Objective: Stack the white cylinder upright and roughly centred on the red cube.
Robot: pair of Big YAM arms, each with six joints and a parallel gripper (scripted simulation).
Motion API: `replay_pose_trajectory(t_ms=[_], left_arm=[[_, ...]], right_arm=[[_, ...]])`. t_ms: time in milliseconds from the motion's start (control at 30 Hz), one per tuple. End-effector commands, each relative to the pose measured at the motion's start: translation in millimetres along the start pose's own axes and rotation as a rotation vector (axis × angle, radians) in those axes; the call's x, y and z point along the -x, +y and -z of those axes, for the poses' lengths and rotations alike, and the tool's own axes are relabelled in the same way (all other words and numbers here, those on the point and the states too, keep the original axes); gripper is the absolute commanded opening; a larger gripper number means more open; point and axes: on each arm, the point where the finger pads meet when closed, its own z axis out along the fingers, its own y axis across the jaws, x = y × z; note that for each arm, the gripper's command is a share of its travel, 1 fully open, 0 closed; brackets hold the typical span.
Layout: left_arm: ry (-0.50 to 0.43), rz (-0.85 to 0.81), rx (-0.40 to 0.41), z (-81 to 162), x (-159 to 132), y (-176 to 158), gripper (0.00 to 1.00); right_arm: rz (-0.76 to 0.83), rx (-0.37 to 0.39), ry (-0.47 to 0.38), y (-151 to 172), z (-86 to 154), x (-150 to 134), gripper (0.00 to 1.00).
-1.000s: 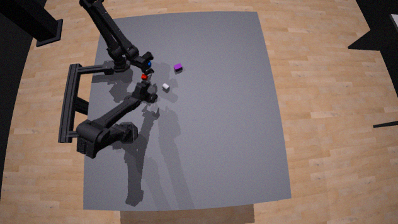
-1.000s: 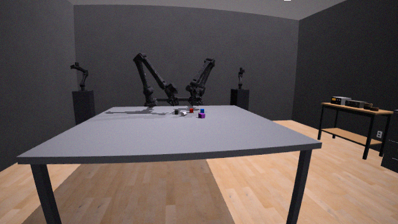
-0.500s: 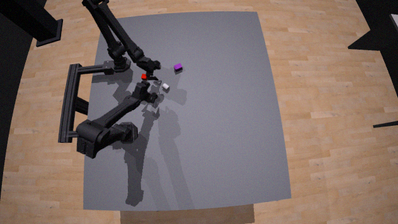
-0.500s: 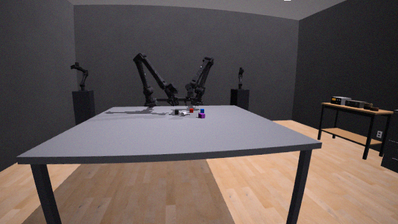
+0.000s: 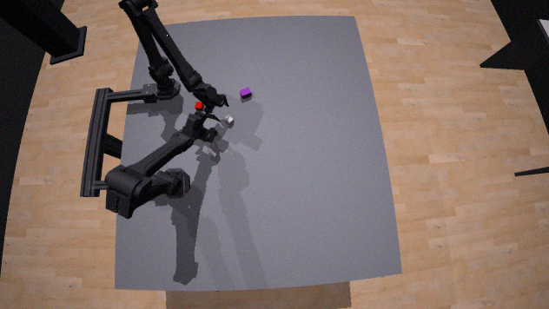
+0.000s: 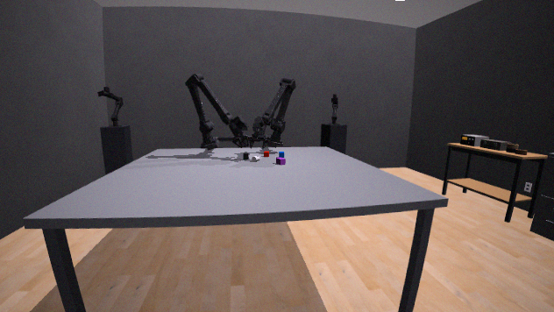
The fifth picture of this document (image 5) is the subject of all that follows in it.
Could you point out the purple block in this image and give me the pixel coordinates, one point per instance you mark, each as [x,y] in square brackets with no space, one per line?
[245,93]

